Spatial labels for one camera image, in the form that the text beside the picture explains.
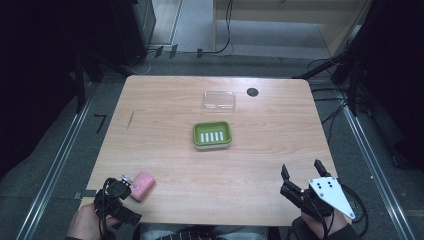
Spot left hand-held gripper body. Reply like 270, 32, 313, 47
94, 177, 143, 231

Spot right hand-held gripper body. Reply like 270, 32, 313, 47
279, 176, 356, 220

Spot pink soap bar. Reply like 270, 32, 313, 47
129, 171, 157, 203

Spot person's right hand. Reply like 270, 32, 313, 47
300, 209, 353, 240

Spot person's left hand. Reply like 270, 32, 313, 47
65, 203, 122, 240

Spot green soap dish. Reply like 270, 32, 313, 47
192, 120, 233, 151

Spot person's striped clothing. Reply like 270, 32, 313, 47
139, 223, 272, 240

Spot clear plastic lid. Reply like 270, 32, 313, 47
201, 90, 237, 113

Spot black stand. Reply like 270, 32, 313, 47
292, 0, 388, 117
73, 49, 134, 114

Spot light wooden shelf unit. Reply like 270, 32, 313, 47
213, 0, 374, 58

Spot black cabinet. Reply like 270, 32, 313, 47
105, 0, 157, 66

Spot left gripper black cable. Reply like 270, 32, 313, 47
94, 178, 116, 240

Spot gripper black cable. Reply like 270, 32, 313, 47
94, 178, 116, 240
309, 183, 370, 240

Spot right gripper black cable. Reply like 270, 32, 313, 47
309, 183, 370, 240

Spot metal floor rail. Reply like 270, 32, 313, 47
15, 96, 95, 240
341, 105, 416, 240

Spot black floor cables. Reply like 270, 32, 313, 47
306, 58, 371, 144

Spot black hanging cable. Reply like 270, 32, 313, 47
201, 0, 234, 56

